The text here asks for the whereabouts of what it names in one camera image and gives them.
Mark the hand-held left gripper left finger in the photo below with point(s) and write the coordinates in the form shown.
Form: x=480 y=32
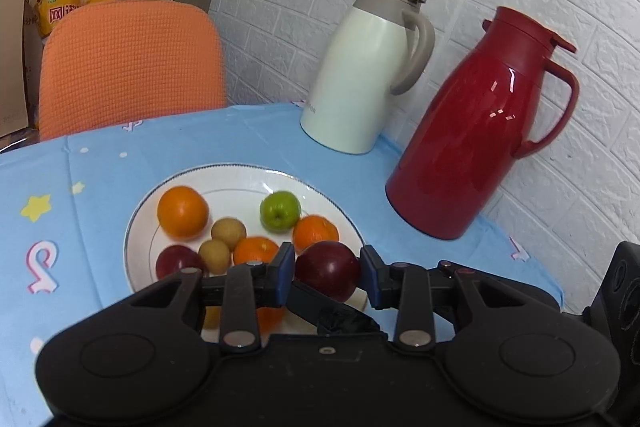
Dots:
x=286 y=269

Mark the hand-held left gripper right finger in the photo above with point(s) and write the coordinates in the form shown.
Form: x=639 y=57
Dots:
x=369 y=274

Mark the large tangerine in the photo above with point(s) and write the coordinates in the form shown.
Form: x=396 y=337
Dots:
x=256 y=251
x=316 y=233

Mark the dark red plum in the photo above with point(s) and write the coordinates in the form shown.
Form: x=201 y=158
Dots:
x=327 y=269
x=176 y=261

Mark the green apple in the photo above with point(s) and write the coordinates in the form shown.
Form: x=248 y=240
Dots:
x=280 y=210

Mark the brown longan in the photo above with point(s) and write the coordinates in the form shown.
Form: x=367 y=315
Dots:
x=228 y=232
x=214 y=255

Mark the white plate with blue rim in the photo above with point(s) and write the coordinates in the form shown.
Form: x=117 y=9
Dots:
x=240 y=187

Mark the smooth orange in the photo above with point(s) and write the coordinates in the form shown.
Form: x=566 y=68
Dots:
x=182 y=213

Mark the red thermos jug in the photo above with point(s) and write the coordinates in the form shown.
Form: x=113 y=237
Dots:
x=470 y=132

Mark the white thermos jug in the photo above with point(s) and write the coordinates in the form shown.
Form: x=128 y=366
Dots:
x=350 y=72

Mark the blue cartoon printed tablecloth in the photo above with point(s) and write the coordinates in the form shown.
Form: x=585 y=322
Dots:
x=75 y=167

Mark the orange mesh chair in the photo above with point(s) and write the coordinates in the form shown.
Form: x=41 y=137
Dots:
x=130 y=67

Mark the yellow plastic bag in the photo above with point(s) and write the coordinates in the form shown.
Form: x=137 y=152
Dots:
x=70 y=2

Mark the brown cardboard box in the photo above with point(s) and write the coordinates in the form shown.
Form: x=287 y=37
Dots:
x=12 y=57

